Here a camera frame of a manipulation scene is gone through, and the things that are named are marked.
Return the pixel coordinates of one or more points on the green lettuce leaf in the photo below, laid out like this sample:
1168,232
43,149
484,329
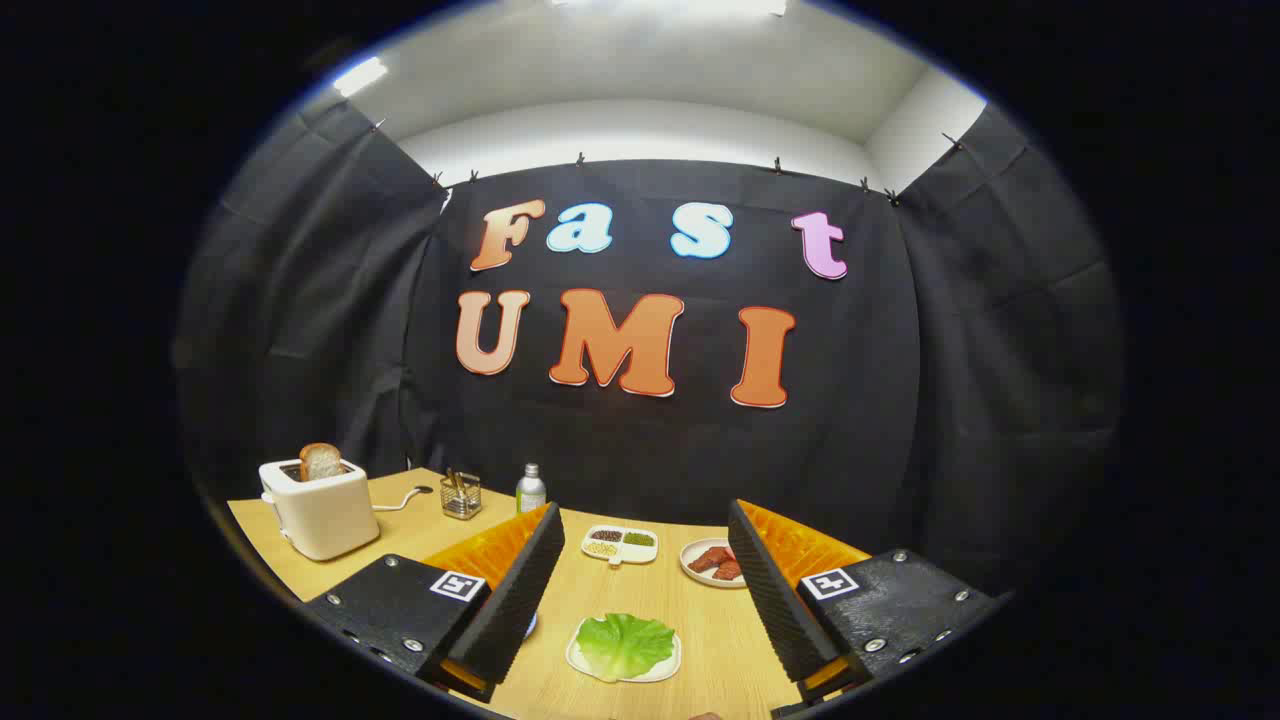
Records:
625,645

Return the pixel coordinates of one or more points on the plain toast bread slice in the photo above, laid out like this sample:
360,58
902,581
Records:
320,462

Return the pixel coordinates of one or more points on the white toaster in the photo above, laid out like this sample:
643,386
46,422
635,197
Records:
320,515

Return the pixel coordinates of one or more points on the green-labelled metal bottle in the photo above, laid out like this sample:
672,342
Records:
530,492

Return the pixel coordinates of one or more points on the white square plate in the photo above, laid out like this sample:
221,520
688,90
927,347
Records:
668,668

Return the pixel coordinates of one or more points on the white oval meat plate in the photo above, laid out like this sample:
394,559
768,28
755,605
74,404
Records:
698,580

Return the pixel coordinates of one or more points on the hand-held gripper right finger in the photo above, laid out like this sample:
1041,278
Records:
775,590

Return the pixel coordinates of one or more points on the black backdrop cloth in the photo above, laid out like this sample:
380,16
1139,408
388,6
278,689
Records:
650,450

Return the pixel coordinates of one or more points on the pile of yellow soybeans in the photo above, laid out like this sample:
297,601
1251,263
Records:
601,549

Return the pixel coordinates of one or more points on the ceiling light panel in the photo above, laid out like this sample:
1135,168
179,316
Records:
360,76

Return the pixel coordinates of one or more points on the brown meat piece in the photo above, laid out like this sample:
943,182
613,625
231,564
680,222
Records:
728,572
708,559

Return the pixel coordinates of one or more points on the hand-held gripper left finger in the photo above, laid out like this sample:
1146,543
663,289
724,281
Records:
520,590

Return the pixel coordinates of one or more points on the brown wooden utensils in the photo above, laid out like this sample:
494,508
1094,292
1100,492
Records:
455,481

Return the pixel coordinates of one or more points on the white divided dish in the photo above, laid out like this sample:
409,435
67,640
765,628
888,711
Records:
640,553

